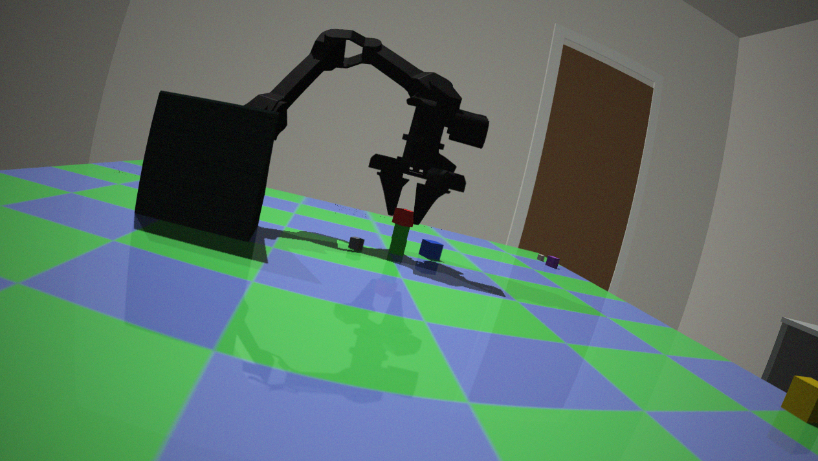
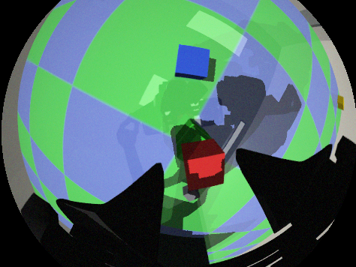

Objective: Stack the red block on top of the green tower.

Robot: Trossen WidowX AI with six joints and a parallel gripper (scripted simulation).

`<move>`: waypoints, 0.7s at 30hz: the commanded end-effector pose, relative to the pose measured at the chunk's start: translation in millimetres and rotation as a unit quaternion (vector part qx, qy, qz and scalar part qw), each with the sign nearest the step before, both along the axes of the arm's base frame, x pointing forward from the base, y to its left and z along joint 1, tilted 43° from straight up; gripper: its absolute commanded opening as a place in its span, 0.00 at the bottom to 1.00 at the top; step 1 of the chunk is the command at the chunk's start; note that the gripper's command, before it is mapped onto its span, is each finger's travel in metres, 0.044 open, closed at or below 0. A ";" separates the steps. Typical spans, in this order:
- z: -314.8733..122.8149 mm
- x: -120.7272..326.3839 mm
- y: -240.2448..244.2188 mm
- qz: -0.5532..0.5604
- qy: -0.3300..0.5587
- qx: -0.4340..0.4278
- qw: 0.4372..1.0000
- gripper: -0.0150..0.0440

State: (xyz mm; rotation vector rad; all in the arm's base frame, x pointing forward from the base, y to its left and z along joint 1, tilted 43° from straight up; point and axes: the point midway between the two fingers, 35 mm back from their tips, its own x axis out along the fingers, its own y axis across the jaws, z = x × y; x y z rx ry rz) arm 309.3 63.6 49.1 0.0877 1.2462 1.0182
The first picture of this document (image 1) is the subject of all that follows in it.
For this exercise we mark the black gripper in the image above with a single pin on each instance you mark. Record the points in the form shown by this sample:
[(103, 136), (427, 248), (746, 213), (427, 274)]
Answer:
[(419, 153)]

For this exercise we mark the blue block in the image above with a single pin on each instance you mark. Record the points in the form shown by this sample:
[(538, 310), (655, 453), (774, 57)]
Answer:
[(431, 249)]

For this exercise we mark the red block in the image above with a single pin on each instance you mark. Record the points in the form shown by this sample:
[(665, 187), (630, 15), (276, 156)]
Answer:
[(403, 217)]

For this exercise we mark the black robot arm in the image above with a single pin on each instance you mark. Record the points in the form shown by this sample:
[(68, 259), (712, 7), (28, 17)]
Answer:
[(437, 104)]

